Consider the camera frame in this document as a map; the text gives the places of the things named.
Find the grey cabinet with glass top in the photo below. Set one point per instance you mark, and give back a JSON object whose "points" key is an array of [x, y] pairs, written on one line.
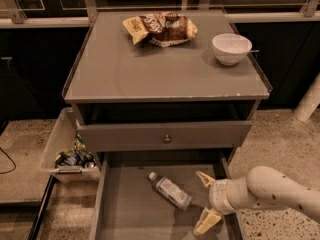
{"points": [[117, 82]]}

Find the white metal railing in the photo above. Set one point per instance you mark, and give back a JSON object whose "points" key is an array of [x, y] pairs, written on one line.
{"points": [[82, 13]]}

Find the brown yellow snack bag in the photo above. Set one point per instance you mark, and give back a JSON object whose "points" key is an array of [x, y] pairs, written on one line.
{"points": [[163, 29]]}

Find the white ceramic bowl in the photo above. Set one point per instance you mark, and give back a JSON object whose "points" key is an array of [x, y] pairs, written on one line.
{"points": [[230, 48]]}

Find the blue plastic bottle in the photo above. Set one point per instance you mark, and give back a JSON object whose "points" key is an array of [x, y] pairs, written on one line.
{"points": [[170, 191]]}

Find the grey top drawer with knob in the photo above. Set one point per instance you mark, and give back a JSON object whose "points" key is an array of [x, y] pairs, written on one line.
{"points": [[164, 136]]}

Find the clear plastic storage bin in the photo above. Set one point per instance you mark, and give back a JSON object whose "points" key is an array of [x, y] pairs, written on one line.
{"points": [[62, 139]]}

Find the grey open middle drawer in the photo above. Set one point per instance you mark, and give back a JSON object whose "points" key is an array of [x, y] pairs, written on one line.
{"points": [[127, 208]]}

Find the cans and wrappers in bin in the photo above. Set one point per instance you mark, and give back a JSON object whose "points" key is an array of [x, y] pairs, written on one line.
{"points": [[78, 155]]}

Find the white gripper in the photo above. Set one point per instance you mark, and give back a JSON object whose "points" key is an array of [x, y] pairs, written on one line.
{"points": [[217, 196]]}

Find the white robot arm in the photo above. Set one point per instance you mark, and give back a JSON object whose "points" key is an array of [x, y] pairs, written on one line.
{"points": [[274, 190]]}

